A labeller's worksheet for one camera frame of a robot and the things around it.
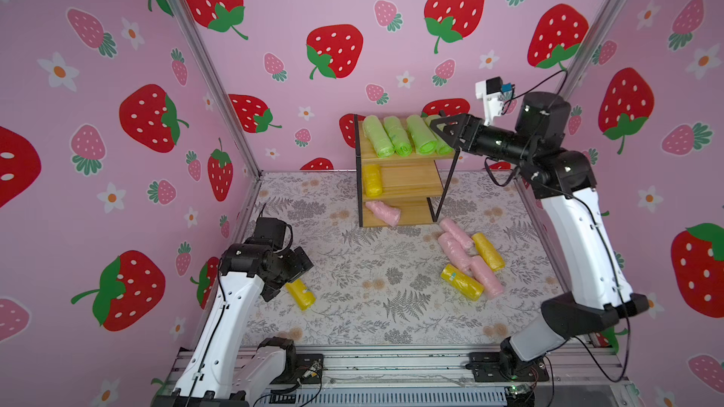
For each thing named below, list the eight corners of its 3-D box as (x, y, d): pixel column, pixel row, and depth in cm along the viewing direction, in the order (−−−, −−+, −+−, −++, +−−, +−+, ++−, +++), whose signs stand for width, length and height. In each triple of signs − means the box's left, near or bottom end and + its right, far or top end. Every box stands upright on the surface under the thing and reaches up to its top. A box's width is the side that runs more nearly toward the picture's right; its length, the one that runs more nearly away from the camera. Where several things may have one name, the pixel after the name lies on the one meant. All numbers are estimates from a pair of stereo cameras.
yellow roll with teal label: (437, 277, 93) (439, 271, 89) (445, 266, 95) (448, 260, 92) (475, 305, 87) (479, 300, 83) (483, 293, 89) (487, 287, 86)
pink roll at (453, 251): (462, 275, 92) (465, 270, 90) (434, 242, 101) (436, 236, 98) (474, 267, 94) (477, 262, 91) (445, 235, 102) (447, 230, 100)
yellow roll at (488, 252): (489, 273, 94) (492, 268, 91) (467, 241, 102) (470, 235, 99) (503, 268, 95) (507, 263, 92) (481, 236, 103) (484, 231, 100)
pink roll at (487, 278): (485, 301, 88) (489, 296, 85) (463, 263, 96) (466, 258, 93) (503, 294, 89) (508, 290, 86) (480, 258, 97) (484, 253, 94)
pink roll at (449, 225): (463, 253, 98) (466, 248, 95) (438, 227, 106) (440, 221, 103) (474, 246, 100) (477, 240, 97) (448, 221, 108) (450, 214, 104)
